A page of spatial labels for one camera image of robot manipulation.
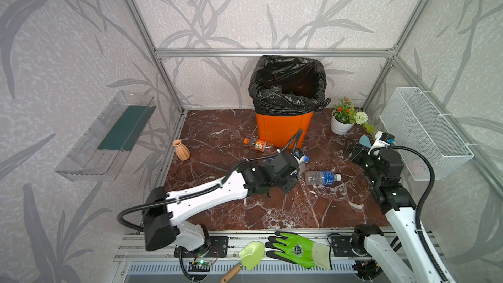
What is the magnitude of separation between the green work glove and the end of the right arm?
1.18 feet

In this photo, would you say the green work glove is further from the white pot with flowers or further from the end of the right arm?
the white pot with flowers

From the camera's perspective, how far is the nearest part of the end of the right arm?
25.8 inches
